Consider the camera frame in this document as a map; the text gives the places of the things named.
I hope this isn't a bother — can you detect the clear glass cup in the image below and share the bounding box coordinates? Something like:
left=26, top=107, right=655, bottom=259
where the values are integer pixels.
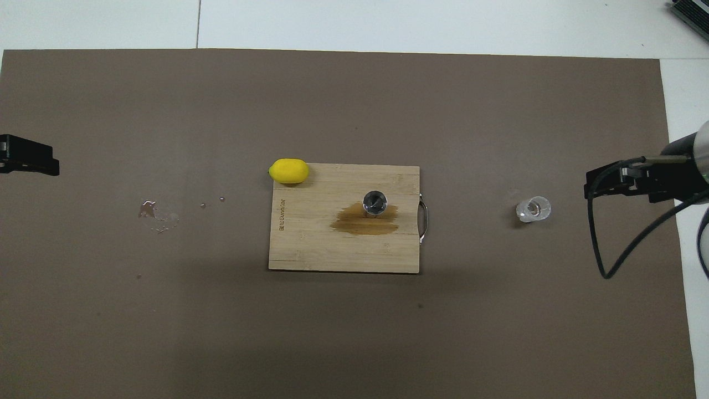
left=516, top=195, right=552, bottom=223

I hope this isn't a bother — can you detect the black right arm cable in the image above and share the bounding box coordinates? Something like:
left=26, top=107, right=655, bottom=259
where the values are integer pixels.
left=587, top=157, right=709, bottom=279

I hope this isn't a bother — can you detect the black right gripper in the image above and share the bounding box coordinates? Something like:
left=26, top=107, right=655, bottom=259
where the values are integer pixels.
left=584, top=133, right=709, bottom=203

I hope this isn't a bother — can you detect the grey ribbed device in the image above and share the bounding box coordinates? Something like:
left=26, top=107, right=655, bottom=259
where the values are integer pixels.
left=667, top=0, right=709, bottom=42

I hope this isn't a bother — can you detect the brown paper table mat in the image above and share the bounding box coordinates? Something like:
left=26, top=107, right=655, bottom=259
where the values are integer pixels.
left=0, top=49, right=697, bottom=399

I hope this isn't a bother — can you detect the yellow lemon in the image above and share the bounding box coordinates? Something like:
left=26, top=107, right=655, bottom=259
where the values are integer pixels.
left=269, top=158, right=310, bottom=185

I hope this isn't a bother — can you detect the spilled water puddle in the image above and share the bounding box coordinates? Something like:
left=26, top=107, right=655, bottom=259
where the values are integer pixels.
left=137, top=199, right=181, bottom=233

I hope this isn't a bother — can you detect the bamboo cutting board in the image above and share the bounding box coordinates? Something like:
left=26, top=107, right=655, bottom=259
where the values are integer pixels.
left=268, top=162, right=428, bottom=274

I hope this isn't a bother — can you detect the steel double jigger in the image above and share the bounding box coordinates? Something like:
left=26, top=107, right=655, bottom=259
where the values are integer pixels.
left=362, top=190, right=388, bottom=218

